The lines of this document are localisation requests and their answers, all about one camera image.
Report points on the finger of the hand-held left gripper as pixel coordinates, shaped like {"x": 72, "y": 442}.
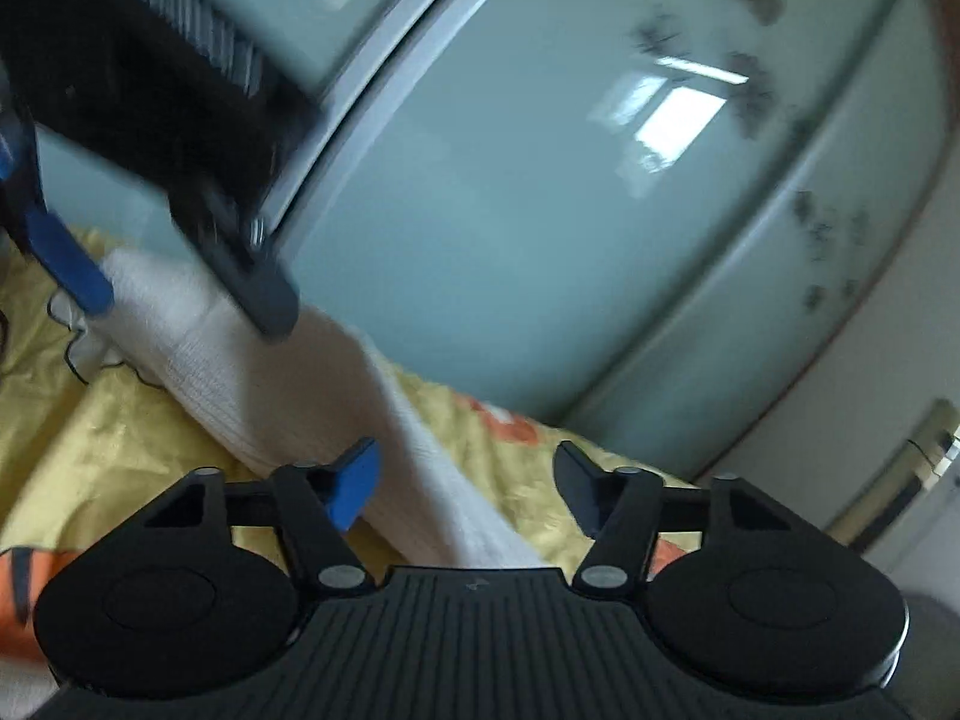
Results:
{"x": 255, "y": 289}
{"x": 67, "y": 255}

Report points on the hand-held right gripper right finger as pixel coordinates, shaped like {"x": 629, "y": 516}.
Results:
{"x": 579, "y": 486}

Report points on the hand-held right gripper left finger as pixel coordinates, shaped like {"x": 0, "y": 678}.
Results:
{"x": 352, "y": 484}

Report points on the white knit garment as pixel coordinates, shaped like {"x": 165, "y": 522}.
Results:
{"x": 262, "y": 390}

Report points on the yellow printed blanket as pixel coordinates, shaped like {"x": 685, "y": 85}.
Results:
{"x": 90, "y": 450}

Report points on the frosted glass sliding wardrobe door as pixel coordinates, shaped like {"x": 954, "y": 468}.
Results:
{"x": 525, "y": 240}

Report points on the gold tower air conditioner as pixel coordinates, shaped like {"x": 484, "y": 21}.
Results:
{"x": 900, "y": 472}

